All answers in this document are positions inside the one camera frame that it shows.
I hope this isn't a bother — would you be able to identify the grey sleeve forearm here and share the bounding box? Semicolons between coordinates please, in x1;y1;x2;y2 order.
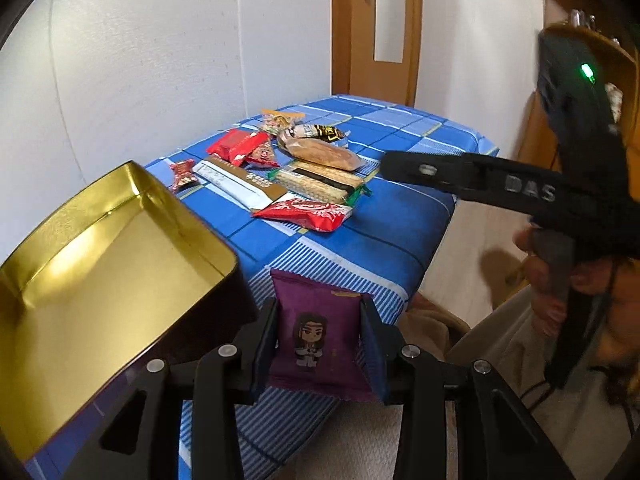
446;287;639;479

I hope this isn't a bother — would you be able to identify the black cable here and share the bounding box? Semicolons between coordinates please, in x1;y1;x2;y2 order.
519;259;640;421

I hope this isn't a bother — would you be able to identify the orange clear nut packet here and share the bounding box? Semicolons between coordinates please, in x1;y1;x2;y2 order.
260;110;306;136

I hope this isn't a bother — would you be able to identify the gold metal tin box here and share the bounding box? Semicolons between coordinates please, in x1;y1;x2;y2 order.
1;162;255;460

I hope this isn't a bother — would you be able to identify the purple snack packet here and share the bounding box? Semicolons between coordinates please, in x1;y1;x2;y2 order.
268;269;375;402

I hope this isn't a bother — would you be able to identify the brown pastry clear packet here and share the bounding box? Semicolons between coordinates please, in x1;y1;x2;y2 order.
279;138;364;171

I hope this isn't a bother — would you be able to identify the small red candy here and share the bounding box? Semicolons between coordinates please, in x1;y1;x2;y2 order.
169;159;200;193

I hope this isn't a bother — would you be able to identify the red white wafer packet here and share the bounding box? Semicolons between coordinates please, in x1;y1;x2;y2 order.
253;198;352;233

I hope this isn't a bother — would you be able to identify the blue plaid tablecloth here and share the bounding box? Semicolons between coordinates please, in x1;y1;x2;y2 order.
24;93;500;480

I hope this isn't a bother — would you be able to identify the green cracker sandwich packet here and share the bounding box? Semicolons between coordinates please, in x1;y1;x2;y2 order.
268;162;372;206

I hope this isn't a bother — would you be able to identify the person right hand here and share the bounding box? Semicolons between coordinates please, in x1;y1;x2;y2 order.
514;226;640;340

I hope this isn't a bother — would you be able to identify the black yellow chocolate snack packet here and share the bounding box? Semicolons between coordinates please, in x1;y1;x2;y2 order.
283;122;352;148

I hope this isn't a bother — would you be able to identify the white gold long box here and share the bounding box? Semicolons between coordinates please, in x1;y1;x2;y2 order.
193;157;288;211

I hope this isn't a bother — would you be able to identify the red clear triangular snack packet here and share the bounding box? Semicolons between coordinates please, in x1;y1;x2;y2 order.
244;139;279;169

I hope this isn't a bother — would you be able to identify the brown cushion chair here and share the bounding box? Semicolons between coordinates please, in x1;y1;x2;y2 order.
397;292;471;361

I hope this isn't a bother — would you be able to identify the wooden door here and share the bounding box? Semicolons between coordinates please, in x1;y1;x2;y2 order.
332;0;423;106

